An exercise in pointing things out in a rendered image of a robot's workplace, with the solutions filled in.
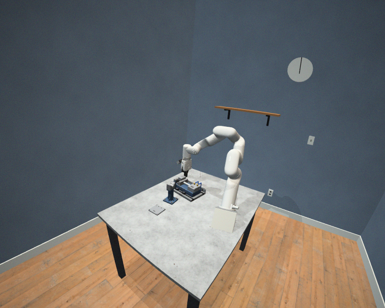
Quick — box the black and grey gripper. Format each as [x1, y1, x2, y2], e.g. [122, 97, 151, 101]
[181, 160, 192, 177]

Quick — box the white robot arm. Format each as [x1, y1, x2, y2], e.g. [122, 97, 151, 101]
[177, 126, 245, 211]

